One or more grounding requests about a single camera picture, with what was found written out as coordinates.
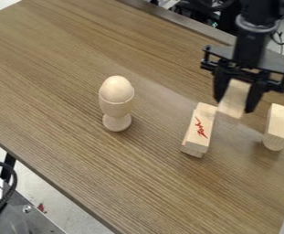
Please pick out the wooden egg in cup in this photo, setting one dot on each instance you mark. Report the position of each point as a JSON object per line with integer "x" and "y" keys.
{"x": 116, "y": 103}

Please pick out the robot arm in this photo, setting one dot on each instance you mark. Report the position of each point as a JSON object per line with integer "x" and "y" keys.
{"x": 258, "y": 12}

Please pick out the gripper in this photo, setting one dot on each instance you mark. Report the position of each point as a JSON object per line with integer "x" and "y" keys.
{"x": 250, "y": 51}

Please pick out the wooden block with rounded end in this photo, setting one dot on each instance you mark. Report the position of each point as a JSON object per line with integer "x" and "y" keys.
{"x": 278, "y": 126}

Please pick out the plain wooden rectangle block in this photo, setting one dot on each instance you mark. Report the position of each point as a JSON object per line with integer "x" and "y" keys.
{"x": 234, "y": 98}

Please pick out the wooden block with red scribble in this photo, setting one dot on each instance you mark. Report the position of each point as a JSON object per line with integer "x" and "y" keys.
{"x": 199, "y": 131}

